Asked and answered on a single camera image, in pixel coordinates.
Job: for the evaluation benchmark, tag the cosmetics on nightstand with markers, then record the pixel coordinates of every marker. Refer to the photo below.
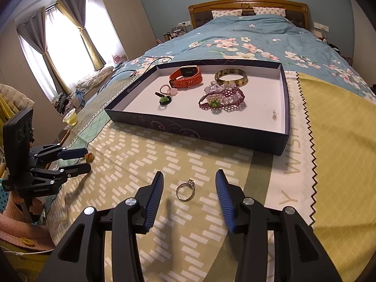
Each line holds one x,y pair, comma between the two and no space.
179,30

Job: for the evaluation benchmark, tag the wooden headboard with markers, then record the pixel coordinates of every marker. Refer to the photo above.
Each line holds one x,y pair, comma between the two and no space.
297,13

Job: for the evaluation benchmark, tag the left spotted pillow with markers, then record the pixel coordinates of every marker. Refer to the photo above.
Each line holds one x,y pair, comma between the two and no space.
226,13

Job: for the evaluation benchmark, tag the grey yellow curtain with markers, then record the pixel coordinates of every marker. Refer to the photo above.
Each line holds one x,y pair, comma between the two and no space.
75,11
33,38

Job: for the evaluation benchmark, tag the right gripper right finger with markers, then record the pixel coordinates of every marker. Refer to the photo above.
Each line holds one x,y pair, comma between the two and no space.
299,255

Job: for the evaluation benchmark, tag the left hand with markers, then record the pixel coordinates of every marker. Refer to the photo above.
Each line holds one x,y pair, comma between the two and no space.
31,209

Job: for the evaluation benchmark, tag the right grey yellow curtain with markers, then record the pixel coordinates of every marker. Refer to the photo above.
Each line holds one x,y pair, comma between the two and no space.
75,11

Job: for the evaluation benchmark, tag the left grey yellow curtain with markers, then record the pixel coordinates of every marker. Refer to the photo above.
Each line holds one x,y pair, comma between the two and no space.
33,38

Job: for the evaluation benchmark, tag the pink small fan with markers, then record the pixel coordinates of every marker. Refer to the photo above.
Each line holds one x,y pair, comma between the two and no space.
120,59

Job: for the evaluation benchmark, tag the blue floral duvet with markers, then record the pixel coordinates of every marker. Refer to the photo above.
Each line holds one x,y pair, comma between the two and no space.
259,37

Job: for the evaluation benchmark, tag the right spotted pillow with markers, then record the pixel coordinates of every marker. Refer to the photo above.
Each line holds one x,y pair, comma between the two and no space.
269,10

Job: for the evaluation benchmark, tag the spotted pillow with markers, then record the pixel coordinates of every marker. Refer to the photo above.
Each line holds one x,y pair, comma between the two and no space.
226,13
269,10

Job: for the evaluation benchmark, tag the orange smart watch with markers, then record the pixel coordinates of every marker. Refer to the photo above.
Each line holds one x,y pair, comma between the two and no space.
185,77

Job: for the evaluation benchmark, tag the dark blue shallow box tray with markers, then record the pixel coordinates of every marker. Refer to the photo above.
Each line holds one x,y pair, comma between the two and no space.
254,116

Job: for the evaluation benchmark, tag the beige quilted jacket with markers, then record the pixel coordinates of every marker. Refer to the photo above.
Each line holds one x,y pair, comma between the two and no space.
13,101

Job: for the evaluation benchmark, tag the folded blanket on sill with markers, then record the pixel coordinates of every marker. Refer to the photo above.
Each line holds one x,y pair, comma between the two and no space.
94,79

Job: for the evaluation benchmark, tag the tortoiseshell bangle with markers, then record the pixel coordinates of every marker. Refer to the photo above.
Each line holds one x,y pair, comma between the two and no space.
231,76

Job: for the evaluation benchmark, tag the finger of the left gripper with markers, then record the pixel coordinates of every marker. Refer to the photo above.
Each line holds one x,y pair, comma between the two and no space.
66,152
70,171

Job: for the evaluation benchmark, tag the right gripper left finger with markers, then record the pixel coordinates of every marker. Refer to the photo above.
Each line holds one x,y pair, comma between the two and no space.
80,254

